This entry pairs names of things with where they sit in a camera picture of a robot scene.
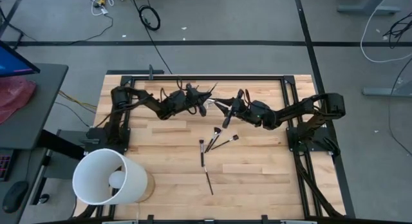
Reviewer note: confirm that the white paper cup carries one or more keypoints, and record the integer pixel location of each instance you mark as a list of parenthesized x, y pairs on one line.
[(96, 166)]

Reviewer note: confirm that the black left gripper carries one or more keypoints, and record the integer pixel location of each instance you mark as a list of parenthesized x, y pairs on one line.
[(180, 101)]

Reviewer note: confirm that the clear acrylic organiser box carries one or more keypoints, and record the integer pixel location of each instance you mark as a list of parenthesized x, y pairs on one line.
[(210, 104)]

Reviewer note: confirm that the red cloth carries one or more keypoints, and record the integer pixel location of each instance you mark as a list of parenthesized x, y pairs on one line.
[(16, 95)]

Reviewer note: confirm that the black computer mouse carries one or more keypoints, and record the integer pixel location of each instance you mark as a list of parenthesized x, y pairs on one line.
[(16, 195)]

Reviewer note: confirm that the fan bristle makeup brush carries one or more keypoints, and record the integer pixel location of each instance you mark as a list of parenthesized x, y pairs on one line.
[(217, 131)]

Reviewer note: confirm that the computer monitor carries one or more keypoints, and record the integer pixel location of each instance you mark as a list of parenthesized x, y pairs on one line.
[(13, 61)]

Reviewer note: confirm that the black keyboard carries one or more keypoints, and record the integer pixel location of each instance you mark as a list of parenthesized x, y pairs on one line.
[(5, 164)]

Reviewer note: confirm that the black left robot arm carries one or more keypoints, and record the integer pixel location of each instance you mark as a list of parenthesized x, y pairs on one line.
[(141, 100)]

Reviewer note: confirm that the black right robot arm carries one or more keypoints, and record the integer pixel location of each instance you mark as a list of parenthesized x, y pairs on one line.
[(299, 108)]

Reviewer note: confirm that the thick black makeup brush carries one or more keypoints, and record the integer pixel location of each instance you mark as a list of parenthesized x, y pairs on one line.
[(202, 154)]

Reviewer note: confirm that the grey desk foot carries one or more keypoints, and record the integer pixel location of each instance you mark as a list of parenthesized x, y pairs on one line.
[(386, 91), (367, 9)]

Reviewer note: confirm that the white light bulb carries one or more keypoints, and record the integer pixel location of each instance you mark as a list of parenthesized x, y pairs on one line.
[(116, 179)]

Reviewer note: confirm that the black table frame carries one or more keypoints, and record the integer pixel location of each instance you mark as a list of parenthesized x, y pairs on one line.
[(209, 78)]

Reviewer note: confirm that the black desk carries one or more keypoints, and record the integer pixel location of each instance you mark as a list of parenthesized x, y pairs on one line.
[(42, 105)]

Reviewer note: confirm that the dark bristle makeup brush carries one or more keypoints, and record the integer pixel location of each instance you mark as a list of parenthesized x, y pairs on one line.
[(235, 137)]

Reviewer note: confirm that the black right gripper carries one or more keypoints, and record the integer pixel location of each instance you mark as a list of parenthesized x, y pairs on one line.
[(254, 114)]

